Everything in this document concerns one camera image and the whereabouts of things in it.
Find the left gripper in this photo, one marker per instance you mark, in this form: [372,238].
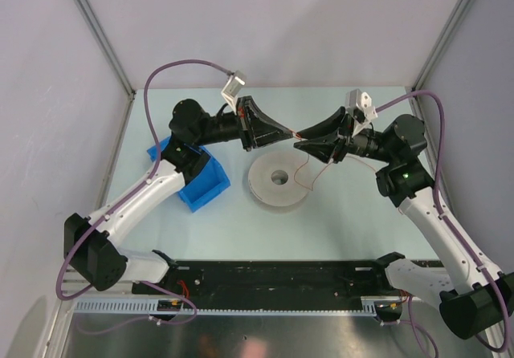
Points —
[246,110]

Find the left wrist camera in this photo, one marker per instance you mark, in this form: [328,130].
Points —
[236,81]

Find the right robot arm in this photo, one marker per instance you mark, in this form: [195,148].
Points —
[474,293]

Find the white cable spool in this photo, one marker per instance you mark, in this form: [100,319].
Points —
[279,180]

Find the right aluminium frame post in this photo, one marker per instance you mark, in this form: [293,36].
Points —
[448,32]

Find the left aluminium frame post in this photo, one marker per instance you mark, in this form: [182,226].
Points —
[106,48]

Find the white slotted cable duct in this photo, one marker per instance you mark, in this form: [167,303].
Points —
[364,306]

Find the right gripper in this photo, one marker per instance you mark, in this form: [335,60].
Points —
[324,148]

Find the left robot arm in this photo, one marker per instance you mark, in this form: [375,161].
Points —
[92,244]

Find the blue plastic bin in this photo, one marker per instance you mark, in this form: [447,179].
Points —
[197,185]

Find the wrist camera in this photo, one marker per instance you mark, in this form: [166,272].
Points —
[236,81]
[360,106]

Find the aluminium frame post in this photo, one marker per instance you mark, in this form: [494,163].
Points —
[448,32]
[106,48]

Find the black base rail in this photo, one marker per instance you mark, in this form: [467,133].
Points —
[278,284]

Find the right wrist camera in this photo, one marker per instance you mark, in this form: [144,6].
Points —
[360,106]

